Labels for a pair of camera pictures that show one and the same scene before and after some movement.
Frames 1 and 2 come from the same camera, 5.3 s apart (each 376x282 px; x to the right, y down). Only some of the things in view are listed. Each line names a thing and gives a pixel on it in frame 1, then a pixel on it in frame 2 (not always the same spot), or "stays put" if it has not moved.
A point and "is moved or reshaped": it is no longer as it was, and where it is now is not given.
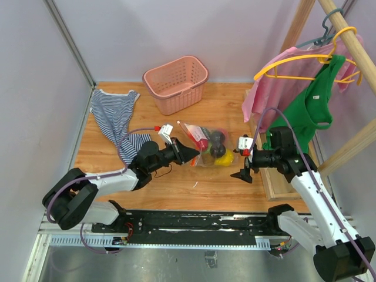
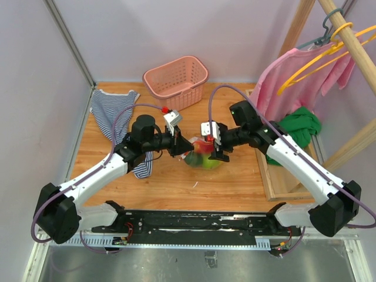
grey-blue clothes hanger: [321, 40] stays put
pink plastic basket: [177, 85] stays put
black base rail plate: [260, 223] stays put
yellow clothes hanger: [329, 56] -> [337, 47]
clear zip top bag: [215, 145] is moved or reshaped
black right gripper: [244, 173] -> [218, 154]
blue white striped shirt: [114, 111] stays put
